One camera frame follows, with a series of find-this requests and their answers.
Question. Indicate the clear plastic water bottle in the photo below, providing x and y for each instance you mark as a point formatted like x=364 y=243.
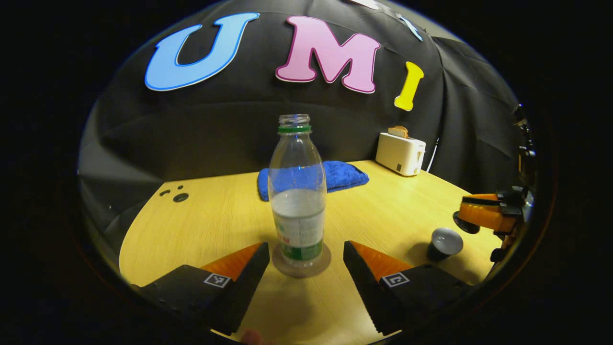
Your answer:
x=298 y=211

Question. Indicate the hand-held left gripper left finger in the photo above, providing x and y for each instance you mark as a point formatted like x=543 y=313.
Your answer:
x=244 y=287

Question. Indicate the white toaster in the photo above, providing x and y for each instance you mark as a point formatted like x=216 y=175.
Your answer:
x=397 y=153

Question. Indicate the black backdrop cloth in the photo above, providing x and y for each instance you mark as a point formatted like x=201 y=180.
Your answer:
x=215 y=124

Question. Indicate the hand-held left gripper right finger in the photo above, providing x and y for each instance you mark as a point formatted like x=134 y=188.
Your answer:
x=368 y=292

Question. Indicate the toasted bread slice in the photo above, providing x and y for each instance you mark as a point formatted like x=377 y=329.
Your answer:
x=398 y=131

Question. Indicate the blue folded towel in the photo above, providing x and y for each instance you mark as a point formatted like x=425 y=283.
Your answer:
x=345 y=175

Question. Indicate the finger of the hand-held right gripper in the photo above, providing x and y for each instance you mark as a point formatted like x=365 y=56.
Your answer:
x=488 y=197
x=488 y=218

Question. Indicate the round brown coaster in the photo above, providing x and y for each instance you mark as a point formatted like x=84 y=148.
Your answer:
x=280 y=268

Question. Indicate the dark teal teacup lid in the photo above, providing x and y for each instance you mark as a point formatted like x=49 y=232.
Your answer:
x=462 y=226

